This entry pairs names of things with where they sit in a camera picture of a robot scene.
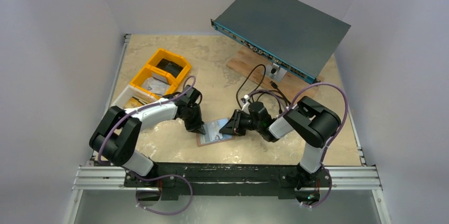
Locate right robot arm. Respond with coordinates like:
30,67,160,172
219,96,342,185

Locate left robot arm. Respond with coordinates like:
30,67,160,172
89,85,205,186

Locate grey credit cards in bin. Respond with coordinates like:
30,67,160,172
140,77,170,96

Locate yellow bin with cards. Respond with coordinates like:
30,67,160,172
130,66,178,99

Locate yellow cards in white bin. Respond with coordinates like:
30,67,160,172
123,96,148,109

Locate black item in bin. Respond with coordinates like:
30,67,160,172
156,59,183,78

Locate yellow bin with black item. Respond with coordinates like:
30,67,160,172
146,48,192,84

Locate grey socket box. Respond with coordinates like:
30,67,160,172
265,64,288,82

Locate wooden board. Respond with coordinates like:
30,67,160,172
227,47,309,100

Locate white plastic bin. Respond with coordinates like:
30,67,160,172
111,85,157,109

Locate black cable with USB plug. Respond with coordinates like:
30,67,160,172
237,62,292,114

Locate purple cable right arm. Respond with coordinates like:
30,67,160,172
245,82,348,209

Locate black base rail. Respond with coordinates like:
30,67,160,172
124,162,331,203

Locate aluminium frame rail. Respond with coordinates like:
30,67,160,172
72,165,384,192

